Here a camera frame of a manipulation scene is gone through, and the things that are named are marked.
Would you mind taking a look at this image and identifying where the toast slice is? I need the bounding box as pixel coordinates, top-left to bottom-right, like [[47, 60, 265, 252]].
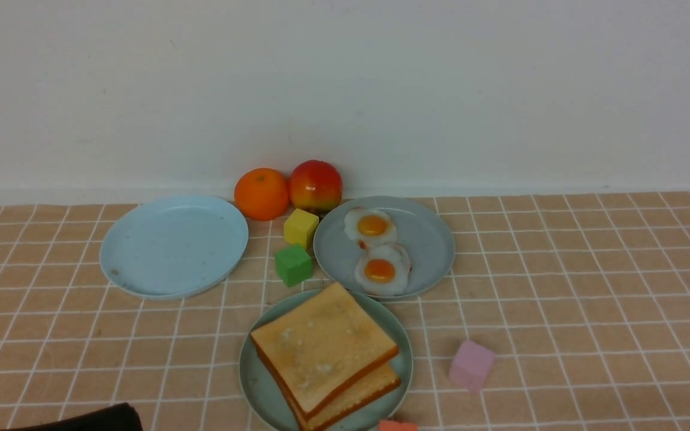
[[249, 283, 400, 419], [285, 363, 401, 430]]

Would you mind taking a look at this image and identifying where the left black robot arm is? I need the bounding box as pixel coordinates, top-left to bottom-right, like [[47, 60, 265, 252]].
[[8, 403, 144, 430]]

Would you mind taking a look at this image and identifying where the fried egg rear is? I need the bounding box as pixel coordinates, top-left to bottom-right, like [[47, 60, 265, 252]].
[[343, 207, 398, 249]]

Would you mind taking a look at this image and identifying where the fried egg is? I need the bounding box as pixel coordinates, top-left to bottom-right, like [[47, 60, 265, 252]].
[[354, 244, 411, 297], [343, 207, 398, 249]]

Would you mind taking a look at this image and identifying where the red yellow apple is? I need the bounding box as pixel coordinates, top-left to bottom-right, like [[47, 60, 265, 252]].
[[289, 159, 343, 215]]

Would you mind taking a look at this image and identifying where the yellow foam cube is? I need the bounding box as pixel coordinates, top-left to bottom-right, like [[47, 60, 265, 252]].
[[284, 208, 320, 249]]

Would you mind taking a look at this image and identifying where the fried egg front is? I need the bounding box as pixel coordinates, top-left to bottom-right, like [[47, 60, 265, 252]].
[[354, 244, 411, 297]]

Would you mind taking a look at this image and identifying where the green foam cube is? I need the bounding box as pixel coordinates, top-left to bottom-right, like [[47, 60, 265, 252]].
[[274, 244, 314, 287]]

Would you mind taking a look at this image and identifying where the grey blue egg plate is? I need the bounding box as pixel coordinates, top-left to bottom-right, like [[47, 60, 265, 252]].
[[314, 196, 455, 301]]

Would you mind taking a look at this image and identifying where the orange fruit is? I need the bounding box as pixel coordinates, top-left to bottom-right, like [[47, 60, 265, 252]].
[[234, 168, 290, 221]]

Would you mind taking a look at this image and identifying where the light blue plate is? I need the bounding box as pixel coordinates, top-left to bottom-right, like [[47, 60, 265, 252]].
[[99, 195, 249, 301]]

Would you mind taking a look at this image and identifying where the pink foam cube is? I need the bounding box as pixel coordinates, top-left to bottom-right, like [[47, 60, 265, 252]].
[[448, 340, 496, 393]]

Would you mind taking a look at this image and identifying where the pale green plate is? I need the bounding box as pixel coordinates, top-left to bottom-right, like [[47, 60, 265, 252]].
[[239, 289, 414, 430]]

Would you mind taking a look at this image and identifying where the red foam block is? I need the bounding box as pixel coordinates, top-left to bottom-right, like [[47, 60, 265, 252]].
[[377, 420, 419, 431]]

